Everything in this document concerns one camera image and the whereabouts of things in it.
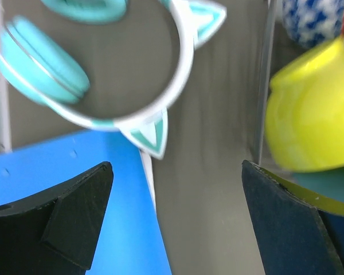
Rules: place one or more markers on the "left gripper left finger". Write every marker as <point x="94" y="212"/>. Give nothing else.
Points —
<point x="56" y="231"/>

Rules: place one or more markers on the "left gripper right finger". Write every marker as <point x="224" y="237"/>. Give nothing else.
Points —
<point x="298" y="231"/>

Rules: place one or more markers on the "teal scalloped plate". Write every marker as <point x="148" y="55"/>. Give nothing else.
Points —
<point x="328" y="183"/>

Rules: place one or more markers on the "lime green bowl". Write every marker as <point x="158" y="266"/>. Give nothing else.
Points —
<point x="304" y="120"/>

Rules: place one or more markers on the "blue white patterned bowl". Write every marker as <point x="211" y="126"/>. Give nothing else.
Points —
<point x="311" y="22"/>

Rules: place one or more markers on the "black wire dish rack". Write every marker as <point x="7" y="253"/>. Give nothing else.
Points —
<point x="264" y="74"/>

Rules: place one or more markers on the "blue folder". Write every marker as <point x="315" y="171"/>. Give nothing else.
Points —
<point x="130" y="241"/>

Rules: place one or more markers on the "teal cat-ear headphones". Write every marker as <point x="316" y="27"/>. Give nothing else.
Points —
<point x="44" y="72"/>

